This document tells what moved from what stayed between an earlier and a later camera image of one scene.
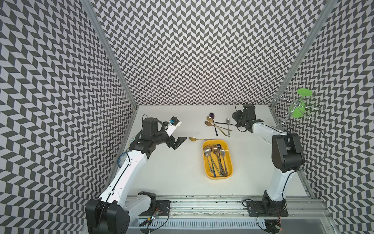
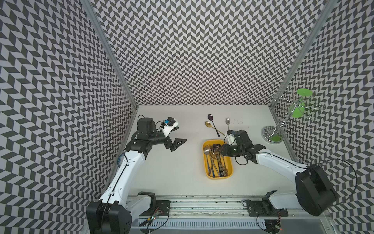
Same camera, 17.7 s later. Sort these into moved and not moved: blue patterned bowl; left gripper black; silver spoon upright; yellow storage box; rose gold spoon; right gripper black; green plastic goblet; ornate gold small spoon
Moved: right gripper black; ornate gold small spoon; rose gold spoon
Not moved: green plastic goblet; yellow storage box; left gripper black; silver spoon upright; blue patterned bowl
